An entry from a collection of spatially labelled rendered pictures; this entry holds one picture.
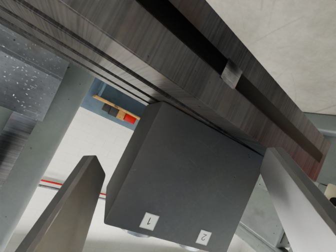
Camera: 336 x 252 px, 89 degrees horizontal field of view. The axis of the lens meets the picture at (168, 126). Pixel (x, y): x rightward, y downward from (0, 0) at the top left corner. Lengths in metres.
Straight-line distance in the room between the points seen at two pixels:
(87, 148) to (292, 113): 4.49
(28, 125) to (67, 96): 0.13
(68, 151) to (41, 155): 3.99
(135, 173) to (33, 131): 0.44
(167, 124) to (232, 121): 0.09
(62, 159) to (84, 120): 1.01
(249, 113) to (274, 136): 0.07
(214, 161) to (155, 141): 0.10
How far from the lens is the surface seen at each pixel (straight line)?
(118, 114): 4.06
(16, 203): 0.72
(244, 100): 0.22
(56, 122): 0.63
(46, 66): 0.54
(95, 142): 4.61
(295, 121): 0.32
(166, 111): 0.24
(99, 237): 5.85
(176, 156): 0.26
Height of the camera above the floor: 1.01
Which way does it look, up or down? 4 degrees down
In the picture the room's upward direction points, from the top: 154 degrees counter-clockwise
